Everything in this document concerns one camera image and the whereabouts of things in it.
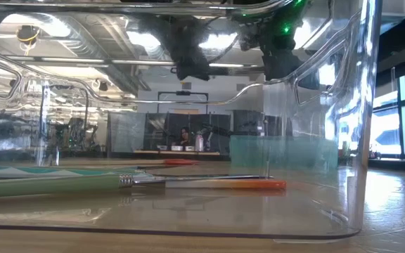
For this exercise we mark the wooden bench top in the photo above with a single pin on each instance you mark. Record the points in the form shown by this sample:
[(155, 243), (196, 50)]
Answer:
[(153, 152)]

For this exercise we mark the person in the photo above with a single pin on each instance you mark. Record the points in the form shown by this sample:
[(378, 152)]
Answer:
[(185, 137)]

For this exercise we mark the white bottle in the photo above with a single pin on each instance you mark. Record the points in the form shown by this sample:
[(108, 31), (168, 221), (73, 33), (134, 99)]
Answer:
[(199, 142)]

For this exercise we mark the dark cabinet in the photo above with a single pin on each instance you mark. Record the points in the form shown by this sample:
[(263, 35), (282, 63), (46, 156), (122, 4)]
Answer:
[(248, 123)]

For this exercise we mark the dark shelving unit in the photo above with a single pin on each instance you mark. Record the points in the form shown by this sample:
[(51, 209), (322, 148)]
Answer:
[(174, 130)]

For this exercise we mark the clear plastic container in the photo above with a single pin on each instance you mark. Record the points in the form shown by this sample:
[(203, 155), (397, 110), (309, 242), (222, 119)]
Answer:
[(188, 211)]

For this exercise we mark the teal plastic container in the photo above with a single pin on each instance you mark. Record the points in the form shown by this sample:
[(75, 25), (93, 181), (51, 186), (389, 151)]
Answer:
[(283, 151)]

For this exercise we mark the black yellow ceiling reel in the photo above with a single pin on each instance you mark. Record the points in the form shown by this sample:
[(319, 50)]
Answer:
[(28, 35)]

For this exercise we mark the background black robot arm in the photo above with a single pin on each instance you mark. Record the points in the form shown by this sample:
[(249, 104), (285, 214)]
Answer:
[(220, 130)]

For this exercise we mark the blue white striped knife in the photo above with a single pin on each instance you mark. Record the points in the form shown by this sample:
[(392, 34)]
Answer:
[(30, 172)]

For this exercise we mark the white tub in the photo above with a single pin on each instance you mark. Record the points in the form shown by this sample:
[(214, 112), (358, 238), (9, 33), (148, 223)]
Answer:
[(189, 148), (176, 148)]

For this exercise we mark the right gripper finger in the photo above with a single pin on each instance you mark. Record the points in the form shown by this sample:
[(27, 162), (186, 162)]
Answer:
[(309, 80), (280, 66)]

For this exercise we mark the large window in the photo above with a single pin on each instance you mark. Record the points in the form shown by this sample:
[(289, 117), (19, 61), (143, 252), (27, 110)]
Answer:
[(385, 130)]

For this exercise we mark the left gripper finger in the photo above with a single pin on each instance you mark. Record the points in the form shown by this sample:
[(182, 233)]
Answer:
[(185, 72), (202, 72)]

